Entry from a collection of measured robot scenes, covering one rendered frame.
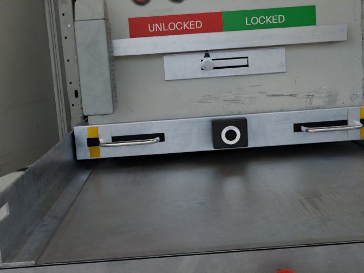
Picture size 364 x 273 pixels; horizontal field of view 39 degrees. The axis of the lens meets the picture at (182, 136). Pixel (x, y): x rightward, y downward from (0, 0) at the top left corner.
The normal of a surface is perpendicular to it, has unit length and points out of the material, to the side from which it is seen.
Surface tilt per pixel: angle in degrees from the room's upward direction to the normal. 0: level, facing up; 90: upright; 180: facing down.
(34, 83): 90
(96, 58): 90
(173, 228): 0
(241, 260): 90
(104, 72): 90
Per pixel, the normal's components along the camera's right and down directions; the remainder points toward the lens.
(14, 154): 0.96, -0.01
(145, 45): 0.02, 0.17
